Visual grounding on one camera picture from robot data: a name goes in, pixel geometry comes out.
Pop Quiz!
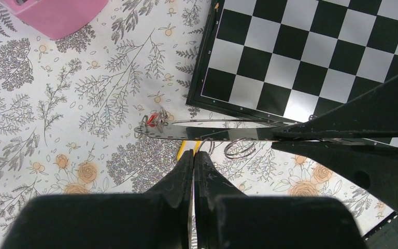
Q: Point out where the yellow tagged key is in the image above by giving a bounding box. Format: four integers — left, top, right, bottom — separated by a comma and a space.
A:
176, 141, 202, 161

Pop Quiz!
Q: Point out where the pink metronome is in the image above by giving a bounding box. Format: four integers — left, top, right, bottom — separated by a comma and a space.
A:
0, 0, 108, 40

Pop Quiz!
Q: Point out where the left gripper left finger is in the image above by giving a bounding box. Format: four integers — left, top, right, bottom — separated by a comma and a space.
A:
146, 150, 194, 248

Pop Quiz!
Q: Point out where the red tagged key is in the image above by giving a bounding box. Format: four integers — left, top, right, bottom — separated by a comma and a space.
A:
146, 113, 159, 127

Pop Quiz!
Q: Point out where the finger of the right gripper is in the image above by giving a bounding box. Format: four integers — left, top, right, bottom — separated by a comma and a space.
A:
272, 141, 398, 213
273, 75, 398, 139

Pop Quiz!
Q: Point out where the black white chessboard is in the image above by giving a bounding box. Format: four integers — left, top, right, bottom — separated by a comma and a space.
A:
187, 0, 398, 122

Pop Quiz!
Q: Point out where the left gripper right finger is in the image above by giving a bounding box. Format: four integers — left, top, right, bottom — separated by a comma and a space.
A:
193, 152, 246, 248

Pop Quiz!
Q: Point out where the split key ring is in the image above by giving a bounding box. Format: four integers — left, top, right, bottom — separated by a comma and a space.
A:
196, 137, 216, 157
223, 137, 258, 160

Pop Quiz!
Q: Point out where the floral patterned table mat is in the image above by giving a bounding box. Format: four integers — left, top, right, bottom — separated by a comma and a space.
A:
0, 0, 398, 249

